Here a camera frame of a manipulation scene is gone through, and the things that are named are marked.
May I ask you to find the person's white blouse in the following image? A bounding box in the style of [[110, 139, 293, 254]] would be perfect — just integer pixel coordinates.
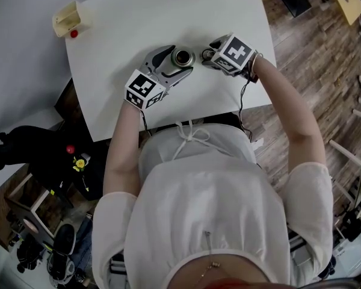
[[91, 158, 335, 289]]

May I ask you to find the beige container with red knob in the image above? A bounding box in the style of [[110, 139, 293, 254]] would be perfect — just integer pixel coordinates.
[[51, 0, 93, 39]]

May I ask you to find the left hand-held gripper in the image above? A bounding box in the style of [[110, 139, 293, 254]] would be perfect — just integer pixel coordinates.
[[125, 44, 194, 110]]

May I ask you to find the thin gold necklace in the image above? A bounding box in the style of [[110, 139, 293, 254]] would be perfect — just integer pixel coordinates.
[[198, 260, 222, 279]]

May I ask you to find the person's left forearm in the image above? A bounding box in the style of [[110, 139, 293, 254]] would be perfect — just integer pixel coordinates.
[[103, 102, 141, 177]]

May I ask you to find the left hand-held gripper black cable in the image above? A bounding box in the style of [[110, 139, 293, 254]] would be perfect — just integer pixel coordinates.
[[140, 108, 150, 132]]

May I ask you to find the yellow flower charm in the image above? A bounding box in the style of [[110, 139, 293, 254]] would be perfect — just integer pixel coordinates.
[[72, 158, 87, 173]]

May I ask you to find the rose gold bangle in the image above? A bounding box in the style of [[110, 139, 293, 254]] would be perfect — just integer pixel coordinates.
[[248, 51, 264, 75]]

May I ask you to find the person's bare neck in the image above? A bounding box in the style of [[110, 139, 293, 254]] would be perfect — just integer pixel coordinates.
[[168, 253, 278, 289]]

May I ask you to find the black bag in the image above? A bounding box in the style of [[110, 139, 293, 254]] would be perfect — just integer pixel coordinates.
[[26, 143, 110, 202]]

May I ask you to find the hand-held gripper black cable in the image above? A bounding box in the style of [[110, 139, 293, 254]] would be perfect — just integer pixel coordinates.
[[140, 108, 150, 132], [238, 76, 254, 141]]

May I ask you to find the black backpack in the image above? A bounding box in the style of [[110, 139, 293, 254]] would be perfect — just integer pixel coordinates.
[[16, 239, 46, 274]]

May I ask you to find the person's right forearm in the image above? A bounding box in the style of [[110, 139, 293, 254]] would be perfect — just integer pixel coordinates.
[[252, 55, 324, 146]]

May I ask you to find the person's pale drawstring skirt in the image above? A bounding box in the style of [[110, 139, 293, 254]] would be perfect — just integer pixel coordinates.
[[137, 119, 257, 169]]

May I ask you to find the right hand-held gripper black cable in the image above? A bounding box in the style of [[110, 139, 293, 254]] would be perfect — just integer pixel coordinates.
[[238, 76, 254, 141]]

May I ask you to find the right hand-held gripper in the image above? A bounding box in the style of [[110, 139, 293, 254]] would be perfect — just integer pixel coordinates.
[[200, 33, 256, 78]]

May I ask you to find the yellow table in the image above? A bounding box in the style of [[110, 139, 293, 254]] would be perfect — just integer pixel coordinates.
[[323, 0, 361, 27]]

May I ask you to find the small round metal jar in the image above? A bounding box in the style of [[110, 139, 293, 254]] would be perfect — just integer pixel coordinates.
[[170, 46, 197, 69]]

